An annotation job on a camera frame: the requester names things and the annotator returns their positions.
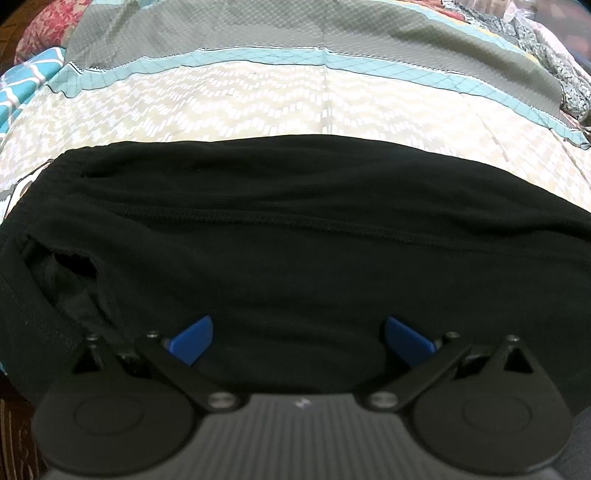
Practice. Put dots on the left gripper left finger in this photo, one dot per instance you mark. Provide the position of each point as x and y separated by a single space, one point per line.
174 357

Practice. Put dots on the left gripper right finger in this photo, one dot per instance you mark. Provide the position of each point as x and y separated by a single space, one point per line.
430 361

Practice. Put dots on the black pants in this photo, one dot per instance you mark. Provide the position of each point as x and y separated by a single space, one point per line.
299 248

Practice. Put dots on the beige chevron bed sheet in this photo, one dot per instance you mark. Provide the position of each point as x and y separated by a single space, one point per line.
244 99

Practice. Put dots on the teal lattice pattern pillow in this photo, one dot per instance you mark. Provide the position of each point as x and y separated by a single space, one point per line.
27 91

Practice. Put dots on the grey teal quilted blanket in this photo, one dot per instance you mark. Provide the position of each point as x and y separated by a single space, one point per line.
455 50

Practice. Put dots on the red floral quilt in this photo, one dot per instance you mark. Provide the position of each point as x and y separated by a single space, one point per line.
51 27

